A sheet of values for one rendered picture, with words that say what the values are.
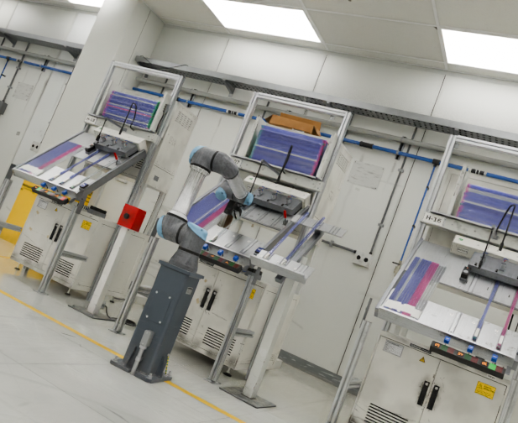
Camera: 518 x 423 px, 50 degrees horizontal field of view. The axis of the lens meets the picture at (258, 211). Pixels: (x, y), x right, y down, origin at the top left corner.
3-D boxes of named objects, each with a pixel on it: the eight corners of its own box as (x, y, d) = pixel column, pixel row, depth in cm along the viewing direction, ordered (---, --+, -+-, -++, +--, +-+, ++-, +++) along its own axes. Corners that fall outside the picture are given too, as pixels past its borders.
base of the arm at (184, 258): (188, 271, 273) (196, 253, 274) (163, 261, 279) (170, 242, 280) (201, 274, 287) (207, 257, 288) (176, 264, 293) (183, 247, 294)
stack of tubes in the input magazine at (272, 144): (311, 175, 370) (326, 138, 372) (248, 158, 393) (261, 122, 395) (317, 181, 381) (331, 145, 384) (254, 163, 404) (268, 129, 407)
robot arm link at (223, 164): (238, 153, 288) (256, 194, 332) (219, 147, 292) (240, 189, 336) (228, 171, 285) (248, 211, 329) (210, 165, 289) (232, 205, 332)
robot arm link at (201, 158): (175, 242, 280) (218, 147, 291) (150, 232, 285) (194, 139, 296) (183, 248, 291) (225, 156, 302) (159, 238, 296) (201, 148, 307)
